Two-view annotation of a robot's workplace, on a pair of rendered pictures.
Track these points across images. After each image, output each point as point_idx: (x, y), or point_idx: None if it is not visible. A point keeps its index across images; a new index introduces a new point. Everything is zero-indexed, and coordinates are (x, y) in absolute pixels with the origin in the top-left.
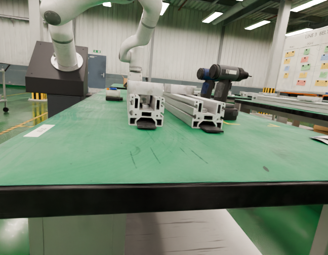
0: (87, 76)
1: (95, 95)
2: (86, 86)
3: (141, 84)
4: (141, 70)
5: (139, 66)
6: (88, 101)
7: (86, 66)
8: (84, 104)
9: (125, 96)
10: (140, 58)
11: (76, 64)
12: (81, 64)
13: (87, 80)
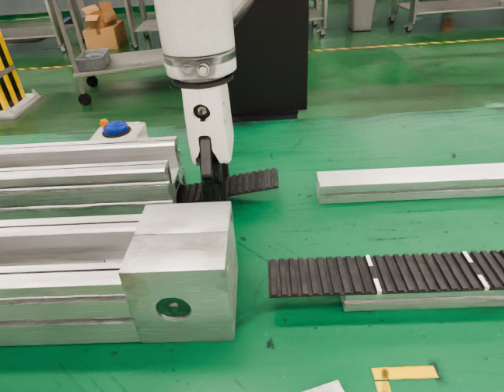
0: (295, 50)
1: (244, 127)
2: (282, 85)
3: None
4: (198, 72)
5: (164, 49)
6: (54, 140)
7: (260, 15)
8: None
9: (308, 176)
10: (161, 5)
11: (235, 10)
12: (236, 12)
13: (295, 64)
